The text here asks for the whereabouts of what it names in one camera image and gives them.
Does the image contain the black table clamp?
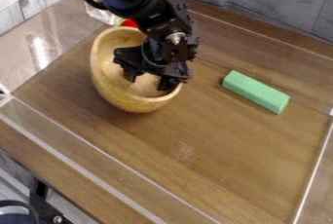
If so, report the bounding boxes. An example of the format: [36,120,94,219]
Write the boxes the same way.
[0,179,75,224]

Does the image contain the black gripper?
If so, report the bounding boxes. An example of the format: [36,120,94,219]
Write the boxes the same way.
[114,45,191,91]

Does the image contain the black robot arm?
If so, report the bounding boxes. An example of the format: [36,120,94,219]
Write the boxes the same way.
[84,0,199,91]

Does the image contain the wooden bowl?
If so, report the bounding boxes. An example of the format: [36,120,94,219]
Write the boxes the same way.
[90,27,182,113]

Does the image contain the green rectangular block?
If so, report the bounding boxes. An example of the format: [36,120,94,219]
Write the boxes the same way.
[221,70,290,114]

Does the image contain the red fruit with green stem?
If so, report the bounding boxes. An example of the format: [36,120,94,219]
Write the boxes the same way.
[114,18,138,28]

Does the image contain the clear acrylic tray wall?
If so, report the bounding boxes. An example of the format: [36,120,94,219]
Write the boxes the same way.
[0,0,333,224]

